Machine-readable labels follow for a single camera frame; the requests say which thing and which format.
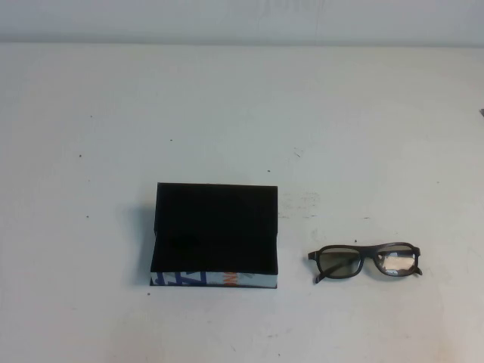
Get black glasses case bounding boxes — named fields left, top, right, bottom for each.
left=149, top=181, right=281, bottom=291

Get dark-framed glasses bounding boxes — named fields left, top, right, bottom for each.
left=303, top=241, right=424, bottom=285

